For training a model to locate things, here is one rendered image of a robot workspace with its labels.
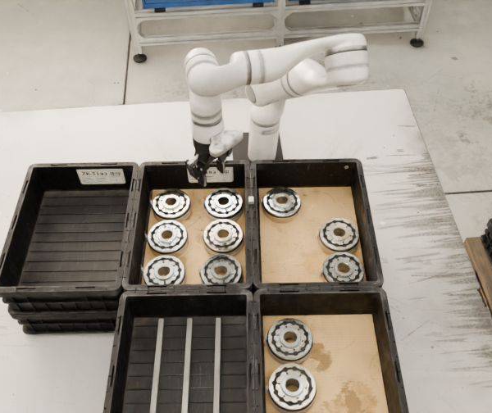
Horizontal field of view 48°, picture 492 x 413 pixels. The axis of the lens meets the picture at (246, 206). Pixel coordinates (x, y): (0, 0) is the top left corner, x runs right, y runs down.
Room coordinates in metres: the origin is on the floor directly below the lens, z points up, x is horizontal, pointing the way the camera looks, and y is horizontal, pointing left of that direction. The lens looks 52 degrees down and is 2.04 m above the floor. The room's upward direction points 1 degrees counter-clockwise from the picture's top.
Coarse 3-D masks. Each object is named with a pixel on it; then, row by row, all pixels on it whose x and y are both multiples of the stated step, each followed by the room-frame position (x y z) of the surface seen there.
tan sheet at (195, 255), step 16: (192, 192) 1.01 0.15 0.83; (208, 192) 1.01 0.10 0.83; (240, 192) 1.01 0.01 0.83; (192, 208) 0.96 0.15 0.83; (192, 224) 0.90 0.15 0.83; (208, 224) 0.90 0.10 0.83; (240, 224) 0.90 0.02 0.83; (192, 240) 0.85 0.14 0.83; (144, 256) 0.80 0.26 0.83; (192, 256) 0.80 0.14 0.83; (208, 256) 0.80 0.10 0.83; (240, 256) 0.79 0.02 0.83; (192, 272) 0.75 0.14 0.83
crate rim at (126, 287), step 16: (240, 160) 1.04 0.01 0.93; (128, 240) 0.78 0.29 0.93; (128, 256) 0.73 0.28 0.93; (128, 272) 0.69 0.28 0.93; (128, 288) 0.65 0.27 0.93; (144, 288) 0.65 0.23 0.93; (160, 288) 0.65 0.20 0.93; (176, 288) 0.64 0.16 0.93; (192, 288) 0.64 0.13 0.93; (208, 288) 0.64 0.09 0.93; (224, 288) 0.64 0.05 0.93; (240, 288) 0.64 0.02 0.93
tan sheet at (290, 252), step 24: (264, 192) 1.01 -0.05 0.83; (312, 192) 1.01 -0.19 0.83; (336, 192) 1.00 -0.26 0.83; (264, 216) 0.92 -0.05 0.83; (312, 216) 0.92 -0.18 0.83; (336, 216) 0.92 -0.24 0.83; (264, 240) 0.84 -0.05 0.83; (288, 240) 0.84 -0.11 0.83; (312, 240) 0.84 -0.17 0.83; (264, 264) 0.77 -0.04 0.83; (288, 264) 0.77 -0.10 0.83; (312, 264) 0.77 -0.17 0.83
